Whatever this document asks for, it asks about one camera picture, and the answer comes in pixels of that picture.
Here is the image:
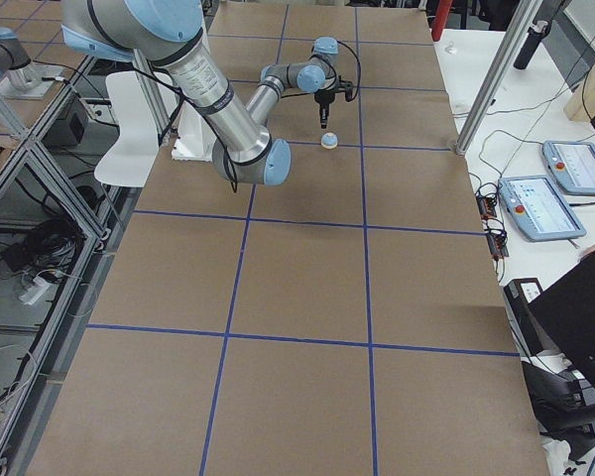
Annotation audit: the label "black laptop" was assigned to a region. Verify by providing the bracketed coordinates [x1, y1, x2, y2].
[525, 249, 595, 393]

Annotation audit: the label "near teach pendant tablet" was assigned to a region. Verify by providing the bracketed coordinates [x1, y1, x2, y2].
[498, 175, 586, 242]

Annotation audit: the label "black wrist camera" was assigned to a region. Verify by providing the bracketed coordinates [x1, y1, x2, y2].
[335, 77, 356, 102]

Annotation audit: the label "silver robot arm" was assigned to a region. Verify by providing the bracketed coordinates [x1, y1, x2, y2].
[61, 0, 338, 185]
[0, 27, 51, 100]

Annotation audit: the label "white plastic chair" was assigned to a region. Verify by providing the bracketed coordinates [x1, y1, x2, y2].
[94, 71, 160, 187]

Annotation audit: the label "brown paper table cover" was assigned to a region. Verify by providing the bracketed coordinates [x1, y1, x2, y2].
[0, 0, 556, 476]

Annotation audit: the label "teach pendant tablet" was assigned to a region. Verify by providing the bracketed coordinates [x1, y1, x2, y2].
[498, 175, 586, 242]
[542, 141, 595, 196]

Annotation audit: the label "black box with label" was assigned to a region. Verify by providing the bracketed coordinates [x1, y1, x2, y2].
[503, 278, 543, 355]

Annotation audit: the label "red cylinder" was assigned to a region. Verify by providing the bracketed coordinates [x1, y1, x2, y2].
[430, 0, 453, 42]

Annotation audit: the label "small electronics board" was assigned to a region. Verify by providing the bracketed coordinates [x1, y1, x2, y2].
[476, 194, 498, 220]

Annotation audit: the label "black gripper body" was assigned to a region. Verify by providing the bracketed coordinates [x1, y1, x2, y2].
[313, 89, 335, 107]

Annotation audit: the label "white power strip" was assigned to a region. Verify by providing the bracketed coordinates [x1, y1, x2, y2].
[19, 276, 51, 305]

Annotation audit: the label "white camera stand pedestal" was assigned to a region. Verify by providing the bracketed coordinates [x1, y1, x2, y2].
[172, 102, 216, 162]

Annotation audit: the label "far teach pendant tablet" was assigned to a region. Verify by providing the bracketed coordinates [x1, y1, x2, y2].
[542, 141, 595, 196]

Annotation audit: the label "aluminium frame post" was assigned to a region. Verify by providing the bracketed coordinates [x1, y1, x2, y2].
[454, 0, 542, 156]

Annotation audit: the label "blue tape grid lines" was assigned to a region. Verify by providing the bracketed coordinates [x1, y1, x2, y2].
[86, 4, 522, 476]

